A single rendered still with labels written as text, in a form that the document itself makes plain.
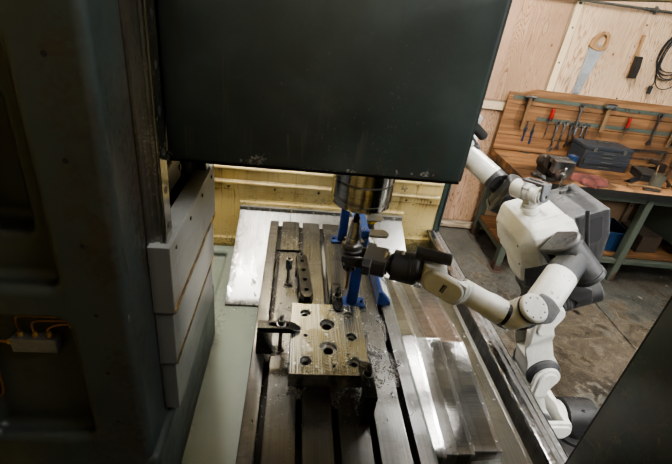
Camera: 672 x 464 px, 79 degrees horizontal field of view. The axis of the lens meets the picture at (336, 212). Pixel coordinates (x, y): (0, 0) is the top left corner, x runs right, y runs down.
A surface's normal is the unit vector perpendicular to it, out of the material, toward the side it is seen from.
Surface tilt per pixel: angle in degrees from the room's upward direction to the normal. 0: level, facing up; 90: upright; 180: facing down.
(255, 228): 24
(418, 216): 89
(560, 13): 90
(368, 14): 90
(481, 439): 8
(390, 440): 0
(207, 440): 0
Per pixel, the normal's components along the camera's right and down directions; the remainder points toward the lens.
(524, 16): 0.02, 0.47
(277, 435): 0.12, -0.88
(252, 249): 0.12, -0.58
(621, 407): -0.99, -0.07
